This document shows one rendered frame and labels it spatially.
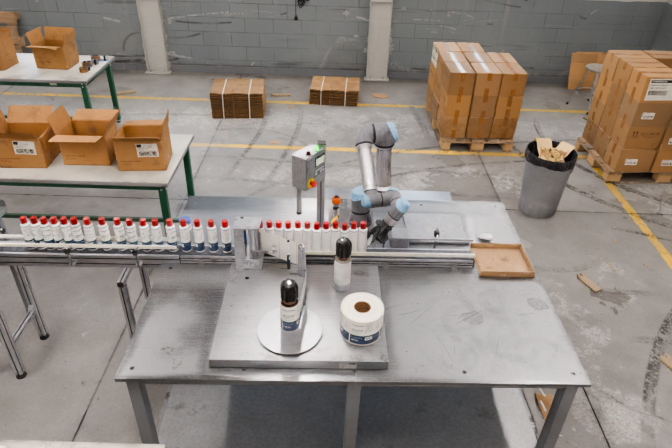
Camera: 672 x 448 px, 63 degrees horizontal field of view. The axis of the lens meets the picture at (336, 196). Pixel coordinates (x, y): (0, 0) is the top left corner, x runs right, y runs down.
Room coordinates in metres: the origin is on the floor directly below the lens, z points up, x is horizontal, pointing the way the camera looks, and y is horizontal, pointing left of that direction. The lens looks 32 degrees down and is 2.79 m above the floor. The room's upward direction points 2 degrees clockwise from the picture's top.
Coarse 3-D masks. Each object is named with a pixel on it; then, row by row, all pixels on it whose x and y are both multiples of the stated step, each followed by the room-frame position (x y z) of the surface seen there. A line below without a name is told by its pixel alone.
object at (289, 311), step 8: (288, 280) 1.85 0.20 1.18; (280, 288) 1.82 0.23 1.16; (288, 288) 1.80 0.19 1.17; (296, 288) 1.82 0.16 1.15; (280, 296) 1.82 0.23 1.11; (288, 296) 1.80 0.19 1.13; (296, 296) 1.82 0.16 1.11; (280, 304) 1.82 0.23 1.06; (288, 304) 1.81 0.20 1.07; (296, 304) 1.82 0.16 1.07; (280, 312) 1.82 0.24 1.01; (288, 312) 1.79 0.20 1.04; (296, 312) 1.81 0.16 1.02; (288, 320) 1.79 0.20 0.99; (296, 320) 1.81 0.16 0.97; (288, 328) 1.79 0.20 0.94; (296, 328) 1.81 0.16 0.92
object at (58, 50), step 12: (36, 36) 5.69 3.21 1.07; (48, 36) 5.81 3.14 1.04; (60, 36) 5.80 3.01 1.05; (72, 36) 5.71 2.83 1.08; (36, 48) 5.53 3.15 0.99; (48, 48) 5.41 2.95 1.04; (60, 48) 5.52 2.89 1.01; (72, 48) 5.69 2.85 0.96; (36, 60) 5.54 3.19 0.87; (48, 60) 5.53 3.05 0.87; (60, 60) 5.52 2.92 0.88; (72, 60) 5.63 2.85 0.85
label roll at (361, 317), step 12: (348, 300) 1.90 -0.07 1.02; (360, 300) 1.90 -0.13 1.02; (372, 300) 1.90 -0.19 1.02; (348, 312) 1.82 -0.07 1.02; (360, 312) 1.82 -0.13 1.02; (372, 312) 1.83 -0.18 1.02; (348, 324) 1.78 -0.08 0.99; (360, 324) 1.76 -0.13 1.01; (372, 324) 1.77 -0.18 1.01; (348, 336) 1.78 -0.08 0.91; (360, 336) 1.76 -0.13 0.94; (372, 336) 1.77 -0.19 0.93
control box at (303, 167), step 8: (312, 144) 2.60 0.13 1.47; (296, 152) 2.51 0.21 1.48; (304, 152) 2.51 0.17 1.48; (312, 152) 2.51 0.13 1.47; (320, 152) 2.53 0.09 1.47; (296, 160) 2.46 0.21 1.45; (304, 160) 2.43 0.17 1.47; (312, 160) 2.46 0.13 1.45; (296, 168) 2.46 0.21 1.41; (304, 168) 2.43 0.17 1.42; (312, 168) 2.47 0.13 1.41; (296, 176) 2.46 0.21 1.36; (304, 176) 2.43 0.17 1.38; (312, 176) 2.47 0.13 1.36; (320, 176) 2.53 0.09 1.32; (296, 184) 2.46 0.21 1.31; (304, 184) 2.43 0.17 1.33
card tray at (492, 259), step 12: (480, 252) 2.55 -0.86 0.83; (492, 252) 2.55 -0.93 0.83; (504, 252) 2.56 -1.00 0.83; (516, 252) 2.56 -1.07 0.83; (480, 264) 2.44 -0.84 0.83; (492, 264) 2.44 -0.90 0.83; (504, 264) 2.44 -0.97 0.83; (516, 264) 2.45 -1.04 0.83; (528, 264) 2.43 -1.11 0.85; (480, 276) 2.33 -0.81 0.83; (492, 276) 2.34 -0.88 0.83; (504, 276) 2.34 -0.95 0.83; (516, 276) 2.34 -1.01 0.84; (528, 276) 2.34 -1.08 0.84
